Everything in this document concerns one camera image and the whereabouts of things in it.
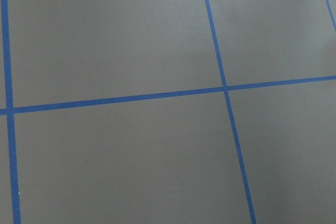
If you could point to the blue tape grid lines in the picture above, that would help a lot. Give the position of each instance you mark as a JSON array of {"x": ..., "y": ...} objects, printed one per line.
[{"x": 10, "y": 110}]

